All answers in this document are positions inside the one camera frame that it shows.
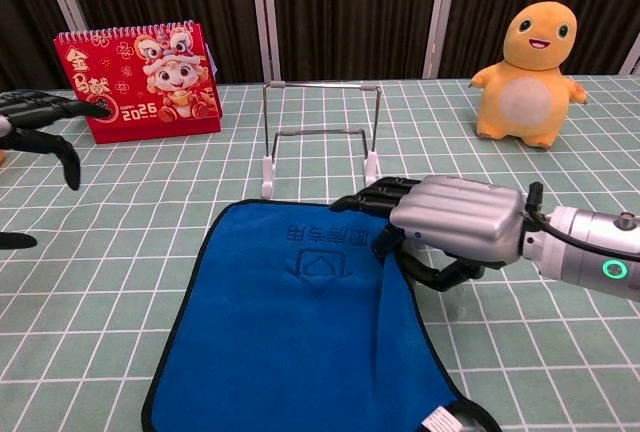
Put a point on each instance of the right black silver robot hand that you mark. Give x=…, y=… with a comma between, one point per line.
x=460, y=222

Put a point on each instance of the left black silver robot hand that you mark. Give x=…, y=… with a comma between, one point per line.
x=40, y=107

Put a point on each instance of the blue cloth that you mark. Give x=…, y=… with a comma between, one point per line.
x=280, y=342

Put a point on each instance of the red desk calendar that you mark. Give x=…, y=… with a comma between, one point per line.
x=150, y=77

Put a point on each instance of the yellow plush dinosaur toy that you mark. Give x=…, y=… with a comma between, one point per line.
x=530, y=102

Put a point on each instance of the green grid tablecloth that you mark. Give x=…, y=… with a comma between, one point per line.
x=100, y=277

